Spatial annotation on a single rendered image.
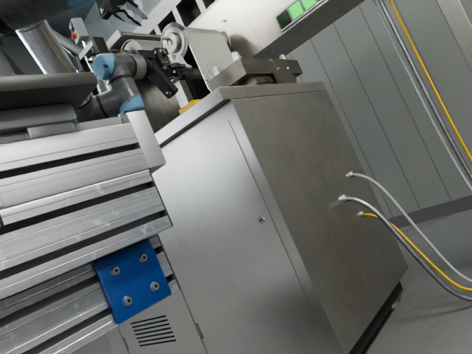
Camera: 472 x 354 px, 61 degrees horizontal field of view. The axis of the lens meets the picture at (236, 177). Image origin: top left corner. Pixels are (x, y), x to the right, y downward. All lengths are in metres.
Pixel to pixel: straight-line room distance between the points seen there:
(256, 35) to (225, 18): 0.18
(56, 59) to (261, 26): 0.93
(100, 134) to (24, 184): 0.12
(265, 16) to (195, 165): 0.79
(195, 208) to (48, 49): 0.61
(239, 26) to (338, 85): 1.29
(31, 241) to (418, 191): 2.60
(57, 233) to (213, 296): 0.92
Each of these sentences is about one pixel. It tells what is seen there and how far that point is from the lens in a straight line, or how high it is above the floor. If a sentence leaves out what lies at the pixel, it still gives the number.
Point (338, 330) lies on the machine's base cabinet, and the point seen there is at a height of 0.17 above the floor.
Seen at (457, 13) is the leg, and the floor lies 0.88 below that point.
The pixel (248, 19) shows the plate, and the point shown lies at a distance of 1.83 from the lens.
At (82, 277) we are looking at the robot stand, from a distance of 0.56.
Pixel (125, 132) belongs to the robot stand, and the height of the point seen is 0.74.
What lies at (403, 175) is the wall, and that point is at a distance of 2.89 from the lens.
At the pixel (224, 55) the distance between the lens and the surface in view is 1.71.
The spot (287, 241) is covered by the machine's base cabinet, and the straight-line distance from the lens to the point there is 1.12.
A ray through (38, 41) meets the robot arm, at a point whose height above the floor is 1.13.
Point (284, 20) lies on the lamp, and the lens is 1.73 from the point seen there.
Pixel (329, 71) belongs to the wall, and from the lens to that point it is 3.00.
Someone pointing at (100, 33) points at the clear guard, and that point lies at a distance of 2.46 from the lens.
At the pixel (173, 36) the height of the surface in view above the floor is 1.26.
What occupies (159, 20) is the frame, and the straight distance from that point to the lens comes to 2.20.
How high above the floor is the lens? 0.58
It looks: 4 degrees up
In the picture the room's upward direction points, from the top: 24 degrees counter-clockwise
